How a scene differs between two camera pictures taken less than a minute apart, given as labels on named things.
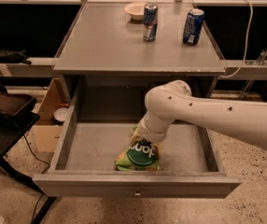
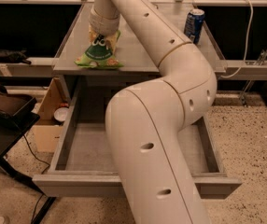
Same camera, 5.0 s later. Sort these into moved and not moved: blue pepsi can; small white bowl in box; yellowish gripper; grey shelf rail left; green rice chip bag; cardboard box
Moved: yellowish gripper; green rice chip bag
Not moved: small white bowl in box; cardboard box; blue pepsi can; grey shelf rail left
